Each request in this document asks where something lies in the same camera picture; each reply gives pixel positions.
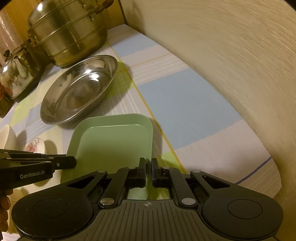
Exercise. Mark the floral white ceramic saucer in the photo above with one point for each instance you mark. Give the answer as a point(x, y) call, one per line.
point(37, 145)

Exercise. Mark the checkered pastel tablecloth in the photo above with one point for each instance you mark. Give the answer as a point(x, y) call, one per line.
point(196, 130)

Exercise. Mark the large stainless steel dish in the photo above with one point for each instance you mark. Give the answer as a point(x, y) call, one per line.
point(79, 90)

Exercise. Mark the green square plastic plate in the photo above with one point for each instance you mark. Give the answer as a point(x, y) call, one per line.
point(109, 143)

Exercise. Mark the white ceramic rice bowl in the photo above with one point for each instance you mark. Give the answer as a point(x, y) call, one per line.
point(7, 138)

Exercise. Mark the stainless steel kettle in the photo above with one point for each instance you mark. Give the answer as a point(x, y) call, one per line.
point(21, 72)

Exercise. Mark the person's left hand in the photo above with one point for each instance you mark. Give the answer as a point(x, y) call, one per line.
point(5, 206)

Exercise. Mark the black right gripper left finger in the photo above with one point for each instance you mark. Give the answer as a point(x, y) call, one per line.
point(121, 182)

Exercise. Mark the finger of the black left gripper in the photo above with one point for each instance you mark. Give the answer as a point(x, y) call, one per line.
point(61, 162)

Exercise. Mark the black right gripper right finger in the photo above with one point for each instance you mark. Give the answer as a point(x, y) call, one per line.
point(172, 179)

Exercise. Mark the cooking oil bottle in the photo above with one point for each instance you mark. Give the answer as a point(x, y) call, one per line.
point(5, 103)

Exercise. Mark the stacked stainless steel steamer pot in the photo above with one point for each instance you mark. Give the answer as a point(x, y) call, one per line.
point(68, 31)

